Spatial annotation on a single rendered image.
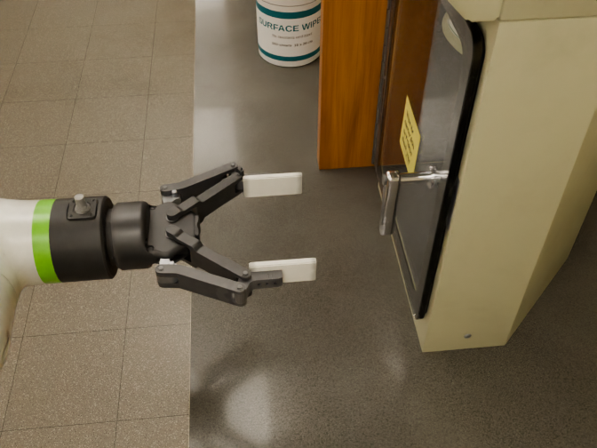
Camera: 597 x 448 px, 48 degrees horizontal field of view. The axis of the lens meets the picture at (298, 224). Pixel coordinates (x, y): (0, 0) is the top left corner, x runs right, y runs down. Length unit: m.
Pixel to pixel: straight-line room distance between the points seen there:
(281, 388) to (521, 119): 0.44
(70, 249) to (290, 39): 0.74
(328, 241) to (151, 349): 1.14
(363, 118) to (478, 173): 0.43
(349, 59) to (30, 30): 2.75
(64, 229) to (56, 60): 2.64
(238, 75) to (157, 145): 1.40
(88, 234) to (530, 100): 0.45
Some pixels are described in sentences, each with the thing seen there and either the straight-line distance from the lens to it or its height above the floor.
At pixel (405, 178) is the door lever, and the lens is 0.73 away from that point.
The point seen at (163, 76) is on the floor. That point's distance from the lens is 3.11.
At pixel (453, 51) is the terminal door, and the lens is 0.65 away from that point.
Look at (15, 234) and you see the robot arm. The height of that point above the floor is 1.18.
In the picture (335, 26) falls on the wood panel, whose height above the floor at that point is 1.20.
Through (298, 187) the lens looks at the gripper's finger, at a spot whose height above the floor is 1.14.
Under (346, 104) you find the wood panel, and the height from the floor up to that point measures 1.07.
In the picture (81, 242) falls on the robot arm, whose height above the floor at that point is 1.17.
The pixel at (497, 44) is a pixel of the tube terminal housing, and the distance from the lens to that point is 0.59.
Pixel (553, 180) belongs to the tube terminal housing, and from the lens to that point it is 0.72.
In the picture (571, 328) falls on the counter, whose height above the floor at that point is 0.94.
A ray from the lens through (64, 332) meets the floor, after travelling 2.18.
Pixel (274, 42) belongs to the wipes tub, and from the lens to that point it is 1.35.
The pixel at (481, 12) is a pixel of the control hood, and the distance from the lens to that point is 0.57.
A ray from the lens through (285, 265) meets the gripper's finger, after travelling 0.70.
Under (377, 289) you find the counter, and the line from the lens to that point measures 0.96.
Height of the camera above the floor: 1.68
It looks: 46 degrees down
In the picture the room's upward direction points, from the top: straight up
